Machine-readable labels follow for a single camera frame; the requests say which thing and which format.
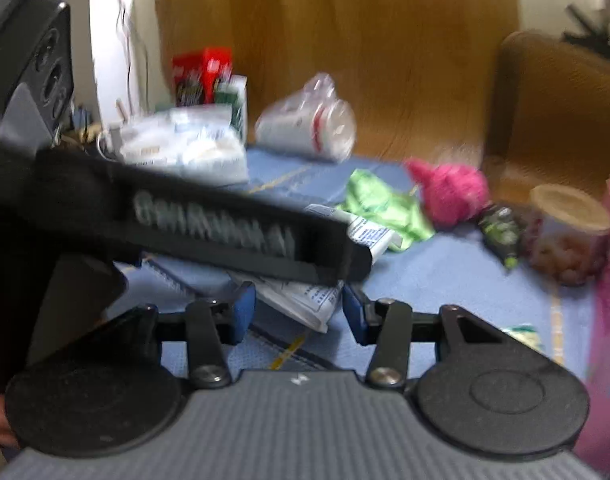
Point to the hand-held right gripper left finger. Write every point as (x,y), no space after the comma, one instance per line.
(245,310)

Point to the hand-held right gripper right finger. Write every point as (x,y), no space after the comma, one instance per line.
(355,315)

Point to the white packet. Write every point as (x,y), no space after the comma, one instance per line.
(305,305)

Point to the green cloth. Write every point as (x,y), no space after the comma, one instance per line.
(385,205)

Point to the pink plush toy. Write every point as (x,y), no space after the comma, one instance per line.
(455,190)

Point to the green snack packet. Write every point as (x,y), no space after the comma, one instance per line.
(502,232)

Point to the white enamel mug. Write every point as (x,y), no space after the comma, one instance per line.
(110,142)

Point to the blue checked tablecloth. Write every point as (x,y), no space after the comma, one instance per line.
(460,280)

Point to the green white carton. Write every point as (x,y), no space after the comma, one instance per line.
(235,102)

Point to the red snack tin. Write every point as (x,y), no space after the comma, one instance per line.
(205,67)

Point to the bagged white paper cup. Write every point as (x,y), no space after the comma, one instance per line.
(305,127)

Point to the pink snack cup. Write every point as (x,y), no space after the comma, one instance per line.
(567,240)

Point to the wooden board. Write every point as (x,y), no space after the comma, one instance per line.
(385,60)

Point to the brown chair back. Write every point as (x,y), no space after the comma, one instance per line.
(560,110)

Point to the black tape cross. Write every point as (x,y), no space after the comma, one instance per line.
(590,25)

